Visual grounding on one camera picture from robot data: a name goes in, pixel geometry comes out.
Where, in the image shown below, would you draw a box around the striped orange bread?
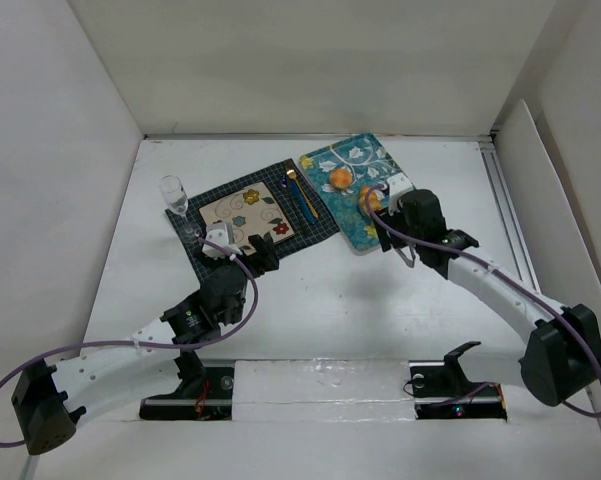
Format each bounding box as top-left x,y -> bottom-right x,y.
358,185 -> 383,216

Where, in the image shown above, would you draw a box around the metal tongs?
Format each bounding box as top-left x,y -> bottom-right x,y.
364,197 -> 416,269

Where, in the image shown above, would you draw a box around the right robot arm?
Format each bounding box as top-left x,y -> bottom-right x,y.
360,186 -> 601,418

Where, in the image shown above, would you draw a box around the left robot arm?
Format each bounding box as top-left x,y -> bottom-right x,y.
11,231 -> 279,455

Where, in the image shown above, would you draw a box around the round orange bread roll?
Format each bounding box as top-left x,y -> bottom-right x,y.
329,168 -> 353,190

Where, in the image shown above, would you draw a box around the square floral ceramic plate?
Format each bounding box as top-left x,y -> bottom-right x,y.
199,182 -> 295,250

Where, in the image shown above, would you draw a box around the dark checked placemat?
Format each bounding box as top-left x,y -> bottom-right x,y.
165,159 -> 339,281

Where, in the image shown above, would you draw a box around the blue knife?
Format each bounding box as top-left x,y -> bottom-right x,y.
289,179 -> 316,225

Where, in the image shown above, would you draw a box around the dark metallic spoon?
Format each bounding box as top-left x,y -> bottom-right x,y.
280,175 -> 304,217

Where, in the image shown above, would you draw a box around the clear wine glass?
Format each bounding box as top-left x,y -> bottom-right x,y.
159,175 -> 200,245

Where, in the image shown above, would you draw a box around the teal floral tray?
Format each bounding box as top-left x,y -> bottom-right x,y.
299,133 -> 406,254

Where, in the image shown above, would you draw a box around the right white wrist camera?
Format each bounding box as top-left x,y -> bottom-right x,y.
386,172 -> 416,215

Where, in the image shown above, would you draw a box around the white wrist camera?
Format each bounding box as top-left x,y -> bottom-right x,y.
386,172 -> 416,215
201,222 -> 242,260

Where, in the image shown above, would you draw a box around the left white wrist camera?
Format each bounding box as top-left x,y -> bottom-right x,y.
201,222 -> 242,260

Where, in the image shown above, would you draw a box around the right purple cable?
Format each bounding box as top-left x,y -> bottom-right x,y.
362,184 -> 601,418

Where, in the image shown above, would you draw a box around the purple cable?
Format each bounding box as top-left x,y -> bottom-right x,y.
0,237 -> 260,446
362,184 -> 601,418

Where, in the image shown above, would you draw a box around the aluminium frame rail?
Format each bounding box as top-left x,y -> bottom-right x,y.
478,137 -> 541,293

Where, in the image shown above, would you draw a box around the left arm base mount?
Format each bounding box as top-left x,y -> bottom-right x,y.
139,363 -> 235,422

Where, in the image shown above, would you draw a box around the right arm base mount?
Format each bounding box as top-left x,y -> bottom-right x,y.
403,341 -> 508,420

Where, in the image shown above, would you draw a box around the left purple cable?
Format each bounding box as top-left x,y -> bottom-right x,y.
0,237 -> 260,446

